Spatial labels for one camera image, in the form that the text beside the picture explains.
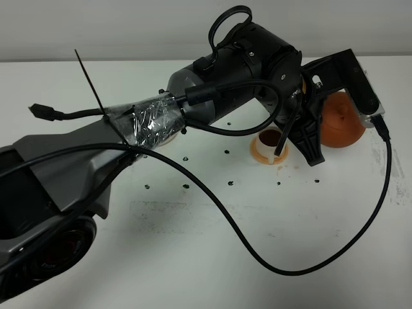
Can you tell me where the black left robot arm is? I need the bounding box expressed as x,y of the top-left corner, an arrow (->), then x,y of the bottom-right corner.
1,21 -> 324,301

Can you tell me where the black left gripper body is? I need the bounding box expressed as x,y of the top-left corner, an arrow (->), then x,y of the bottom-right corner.
257,61 -> 321,135

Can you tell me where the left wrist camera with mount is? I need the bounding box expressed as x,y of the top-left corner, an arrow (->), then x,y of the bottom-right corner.
302,49 -> 385,128

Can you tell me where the near white teacup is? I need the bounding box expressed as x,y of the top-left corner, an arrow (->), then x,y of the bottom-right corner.
258,127 -> 287,156

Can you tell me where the beige round teapot coaster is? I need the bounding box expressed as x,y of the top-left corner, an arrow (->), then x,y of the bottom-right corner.
158,133 -> 178,147

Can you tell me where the black cable tie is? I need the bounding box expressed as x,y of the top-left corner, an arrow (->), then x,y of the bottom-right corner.
75,49 -> 130,148

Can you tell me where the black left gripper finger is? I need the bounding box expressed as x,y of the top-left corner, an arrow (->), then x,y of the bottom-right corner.
288,118 -> 324,167

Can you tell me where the black left camera cable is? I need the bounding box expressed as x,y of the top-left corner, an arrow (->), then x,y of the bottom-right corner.
0,5 -> 393,277

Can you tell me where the brown clay teapot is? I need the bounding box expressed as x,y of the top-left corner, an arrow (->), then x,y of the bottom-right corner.
320,91 -> 366,148

